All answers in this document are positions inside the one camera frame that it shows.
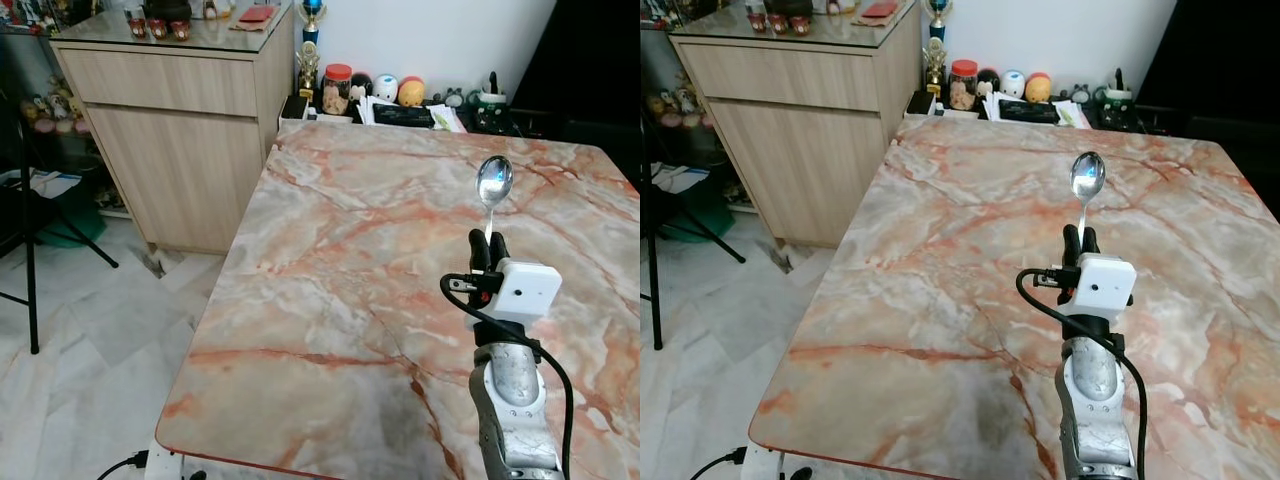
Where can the silver metal spoon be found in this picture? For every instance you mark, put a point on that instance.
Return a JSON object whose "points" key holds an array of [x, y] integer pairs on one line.
{"points": [[495, 182], [1088, 178]]}

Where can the green mug with utensils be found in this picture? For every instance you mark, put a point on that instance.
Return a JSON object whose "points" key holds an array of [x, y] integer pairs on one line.
{"points": [[1116, 105], [491, 108]]}

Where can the flat black box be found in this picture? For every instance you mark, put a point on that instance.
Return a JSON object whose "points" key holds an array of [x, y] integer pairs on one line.
{"points": [[1028, 111], [403, 115]]}

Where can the black tripod stand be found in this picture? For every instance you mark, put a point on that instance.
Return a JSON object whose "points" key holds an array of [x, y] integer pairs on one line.
{"points": [[655, 270], [31, 260]]}

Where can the orange yellow round figurine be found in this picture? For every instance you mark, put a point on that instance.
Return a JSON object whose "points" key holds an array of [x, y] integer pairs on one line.
{"points": [[411, 92], [1038, 88]]}

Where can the white round figurine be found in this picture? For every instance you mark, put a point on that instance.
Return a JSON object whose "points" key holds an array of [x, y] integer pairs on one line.
{"points": [[1013, 84], [385, 88]]}

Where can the black round figurine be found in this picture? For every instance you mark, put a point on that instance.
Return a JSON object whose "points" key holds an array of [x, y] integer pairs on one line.
{"points": [[361, 85], [988, 82]]}

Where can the red-lidded snack jar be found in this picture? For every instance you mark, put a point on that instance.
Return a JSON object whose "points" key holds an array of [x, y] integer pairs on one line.
{"points": [[337, 90], [963, 86]]}

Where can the black television screen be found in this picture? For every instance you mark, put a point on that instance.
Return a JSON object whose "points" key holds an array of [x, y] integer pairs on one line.
{"points": [[1215, 50], [585, 50]]}

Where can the small gold trophy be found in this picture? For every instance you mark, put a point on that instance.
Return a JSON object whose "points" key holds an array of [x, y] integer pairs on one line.
{"points": [[934, 68], [308, 72]]}

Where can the blue-topped trophy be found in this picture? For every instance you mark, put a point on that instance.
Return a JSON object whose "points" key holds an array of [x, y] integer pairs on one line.
{"points": [[937, 15], [311, 18]]}

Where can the light wooden drawer cabinet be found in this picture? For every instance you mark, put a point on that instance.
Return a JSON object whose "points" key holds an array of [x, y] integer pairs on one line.
{"points": [[180, 150], [810, 150]]}

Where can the flat red box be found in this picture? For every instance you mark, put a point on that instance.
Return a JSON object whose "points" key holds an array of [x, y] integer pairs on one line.
{"points": [[257, 14], [880, 9]]}

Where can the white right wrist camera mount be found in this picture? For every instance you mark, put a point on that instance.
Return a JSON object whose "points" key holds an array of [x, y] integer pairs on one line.
{"points": [[1100, 288], [528, 292]]}

